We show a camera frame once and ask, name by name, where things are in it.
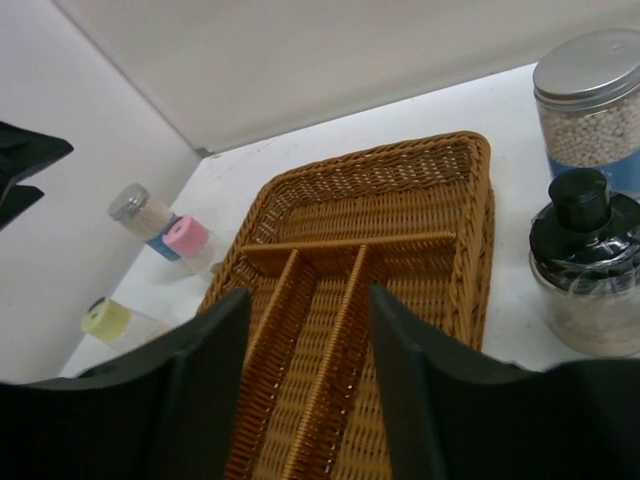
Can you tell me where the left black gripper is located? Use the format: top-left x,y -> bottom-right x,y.
1,122 -> 74,229

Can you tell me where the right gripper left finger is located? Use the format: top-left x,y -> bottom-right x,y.
1,288 -> 251,479

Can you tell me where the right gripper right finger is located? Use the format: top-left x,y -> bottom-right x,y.
369,284 -> 639,479

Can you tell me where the silver lid blue label jar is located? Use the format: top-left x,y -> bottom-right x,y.
107,183 -> 179,261

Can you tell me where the yellow cap spice bottle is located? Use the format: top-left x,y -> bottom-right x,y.
81,297 -> 172,353

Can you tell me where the black cap spice bottle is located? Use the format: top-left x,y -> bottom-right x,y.
529,168 -> 639,357

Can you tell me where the pink cap spice bottle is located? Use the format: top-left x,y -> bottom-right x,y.
162,215 -> 221,277

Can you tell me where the brown wicker divided tray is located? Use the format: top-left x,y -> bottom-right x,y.
203,131 -> 495,479

